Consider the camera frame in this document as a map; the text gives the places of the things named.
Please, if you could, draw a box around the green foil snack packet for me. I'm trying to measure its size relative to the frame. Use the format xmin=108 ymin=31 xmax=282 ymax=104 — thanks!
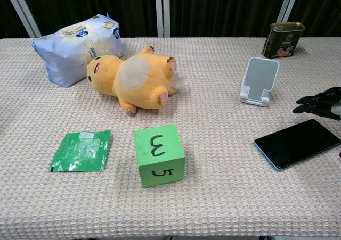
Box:
xmin=48 ymin=130 xmax=111 ymax=173

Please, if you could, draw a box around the pink waffle tablecloth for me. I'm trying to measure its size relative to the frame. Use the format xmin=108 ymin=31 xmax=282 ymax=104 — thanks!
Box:
xmin=0 ymin=37 xmax=341 ymax=238

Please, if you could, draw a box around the white phone stand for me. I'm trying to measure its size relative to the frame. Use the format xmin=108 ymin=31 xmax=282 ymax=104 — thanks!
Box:
xmin=239 ymin=57 xmax=280 ymax=107

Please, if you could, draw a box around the orange plush hamster toy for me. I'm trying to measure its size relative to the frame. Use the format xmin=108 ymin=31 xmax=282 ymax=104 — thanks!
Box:
xmin=86 ymin=45 xmax=187 ymax=116

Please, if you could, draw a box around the black smartphone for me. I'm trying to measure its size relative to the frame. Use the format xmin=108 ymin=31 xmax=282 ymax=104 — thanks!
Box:
xmin=253 ymin=119 xmax=341 ymax=171

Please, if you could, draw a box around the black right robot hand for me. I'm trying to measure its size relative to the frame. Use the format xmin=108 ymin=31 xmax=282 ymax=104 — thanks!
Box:
xmin=292 ymin=86 xmax=341 ymax=121

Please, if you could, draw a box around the green foam number cube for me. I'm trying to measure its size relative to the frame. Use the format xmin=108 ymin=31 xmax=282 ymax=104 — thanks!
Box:
xmin=133 ymin=123 xmax=186 ymax=188

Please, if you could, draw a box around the dark green luncheon meat can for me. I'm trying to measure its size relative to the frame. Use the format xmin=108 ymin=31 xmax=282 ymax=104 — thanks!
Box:
xmin=261 ymin=21 xmax=306 ymax=59

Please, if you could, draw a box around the black curtain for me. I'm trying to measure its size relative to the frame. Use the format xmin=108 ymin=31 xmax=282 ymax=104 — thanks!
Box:
xmin=0 ymin=0 xmax=341 ymax=38

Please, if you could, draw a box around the blue tissue pack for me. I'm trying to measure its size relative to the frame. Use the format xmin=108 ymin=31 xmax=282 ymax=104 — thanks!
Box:
xmin=32 ymin=12 xmax=124 ymax=88

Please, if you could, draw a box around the white partition frame post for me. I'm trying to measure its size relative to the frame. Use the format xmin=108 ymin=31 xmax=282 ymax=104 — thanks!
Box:
xmin=0 ymin=0 xmax=42 ymax=38
xmin=155 ymin=0 xmax=171 ymax=38
xmin=275 ymin=0 xmax=304 ymax=24

